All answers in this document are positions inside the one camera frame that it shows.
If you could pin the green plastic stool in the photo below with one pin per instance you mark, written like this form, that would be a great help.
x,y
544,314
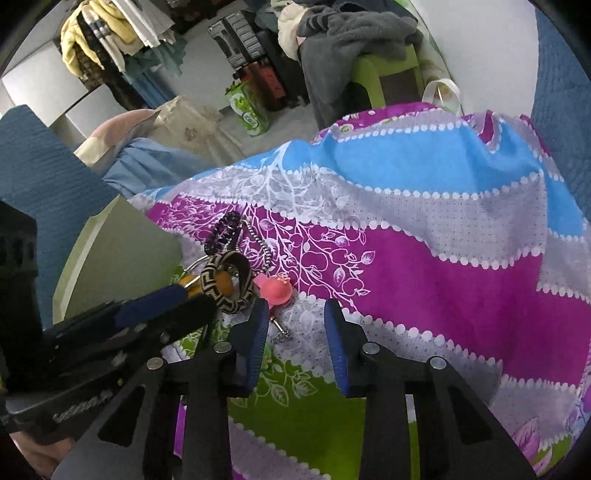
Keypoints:
x,y
377,82

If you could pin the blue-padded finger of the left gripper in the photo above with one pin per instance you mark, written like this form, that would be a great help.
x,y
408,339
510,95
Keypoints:
x,y
109,318

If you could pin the grey clothes pile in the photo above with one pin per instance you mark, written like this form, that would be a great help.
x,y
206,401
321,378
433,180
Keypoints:
x,y
334,36

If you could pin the pink hat hair clip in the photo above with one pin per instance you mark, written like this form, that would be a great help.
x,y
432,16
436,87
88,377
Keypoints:
x,y
276,290

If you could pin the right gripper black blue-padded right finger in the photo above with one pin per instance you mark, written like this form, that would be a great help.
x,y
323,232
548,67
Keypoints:
x,y
458,436

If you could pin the green shopping bag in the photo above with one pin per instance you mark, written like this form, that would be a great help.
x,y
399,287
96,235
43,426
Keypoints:
x,y
246,104

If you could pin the pink pillow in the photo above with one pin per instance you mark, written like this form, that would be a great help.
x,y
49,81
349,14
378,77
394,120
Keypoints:
x,y
100,149

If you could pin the grey hard suitcase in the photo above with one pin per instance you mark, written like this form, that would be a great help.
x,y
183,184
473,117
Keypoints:
x,y
235,34

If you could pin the orange gourd pendant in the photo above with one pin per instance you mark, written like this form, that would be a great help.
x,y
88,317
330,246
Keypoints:
x,y
223,283

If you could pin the person's left hand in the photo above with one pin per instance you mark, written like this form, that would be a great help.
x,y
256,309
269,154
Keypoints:
x,y
43,458

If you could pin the colourful floral bed sheet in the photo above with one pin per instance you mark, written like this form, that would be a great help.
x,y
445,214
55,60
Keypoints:
x,y
440,235

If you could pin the black and cream patterned bangle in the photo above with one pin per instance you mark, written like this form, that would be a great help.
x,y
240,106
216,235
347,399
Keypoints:
x,y
239,268

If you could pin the pale green jewelry box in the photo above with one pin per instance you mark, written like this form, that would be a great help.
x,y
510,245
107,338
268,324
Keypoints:
x,y
119,255

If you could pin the white wardrobe cabinet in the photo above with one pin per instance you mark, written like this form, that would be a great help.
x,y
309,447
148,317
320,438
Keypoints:
x,y
57,98

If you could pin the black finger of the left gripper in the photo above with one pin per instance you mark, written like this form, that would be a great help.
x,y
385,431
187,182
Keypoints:
x,y
189,316

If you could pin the blue quilted cushion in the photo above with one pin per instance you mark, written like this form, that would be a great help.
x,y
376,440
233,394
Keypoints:
x,y
42,178
561,110

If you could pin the hanging clothes on rack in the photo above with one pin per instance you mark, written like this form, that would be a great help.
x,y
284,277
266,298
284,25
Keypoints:
x,y
120,45

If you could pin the blue quilted cushion right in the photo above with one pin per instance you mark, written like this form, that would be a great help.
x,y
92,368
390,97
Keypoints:
x,y
561,110

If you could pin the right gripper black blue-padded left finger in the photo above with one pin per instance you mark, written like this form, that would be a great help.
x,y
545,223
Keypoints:
x,y
171,419

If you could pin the white bag handle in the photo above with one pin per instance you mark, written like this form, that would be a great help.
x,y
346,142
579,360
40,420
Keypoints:
x,y
444,93

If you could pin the blue quilted cushion left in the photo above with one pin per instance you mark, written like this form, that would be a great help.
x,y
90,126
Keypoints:
x,y
42,178

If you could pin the cream fluffy garment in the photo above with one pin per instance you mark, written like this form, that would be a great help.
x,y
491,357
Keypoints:
x,y
287,24

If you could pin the red striped suitcase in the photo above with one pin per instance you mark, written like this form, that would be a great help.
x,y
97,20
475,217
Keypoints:
x,y
265,83

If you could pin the beige lace cloth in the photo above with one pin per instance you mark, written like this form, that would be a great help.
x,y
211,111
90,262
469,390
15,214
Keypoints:
x,y
196,129

